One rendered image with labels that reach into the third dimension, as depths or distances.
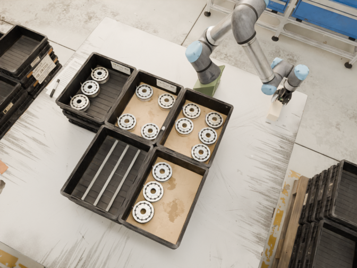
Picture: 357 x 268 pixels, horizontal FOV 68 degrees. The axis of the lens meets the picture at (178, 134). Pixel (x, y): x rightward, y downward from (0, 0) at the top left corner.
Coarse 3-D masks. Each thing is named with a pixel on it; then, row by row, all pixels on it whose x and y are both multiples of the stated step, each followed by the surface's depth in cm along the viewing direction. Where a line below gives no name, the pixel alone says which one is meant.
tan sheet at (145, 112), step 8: (152, 88) 161; (136, 96) 158; (176, 96) 160; (128, 104) 155; (136, 104) 156; (144, 104) 156; (152, 104) 156; (128, 112) 153; (136, 112) 153; (144, 112) 154; (152, 112) 154; (160, 112) 154; (168, 112) 154; (144, 120) 151; (152, 120) 152; (160, 120) 152; (136, 128) 149
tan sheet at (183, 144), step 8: (184, 104) 157; (208, 112) 156; (176, 120) 152; (200, 120) 153; (224, 120) 154; (200, 128) 151; (168, 136) 148; (176, 136) 148; (192, 136) 149; (208, 136) 149; (168, 144) 146; (176, 144) 146; (184, 144) 146; (192, 144) 147; (184, 152) 144; (200, 152) 145; (208, 160) 143
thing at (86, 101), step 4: (76, 96) 152; (80, 96) 152; (84, 96) 152; (72, 100) 151; (84, 100) 151; (88, 100) 151; (72, 104) 150; (84, 104) 150; (76, 108) 149; (80, 108) 149
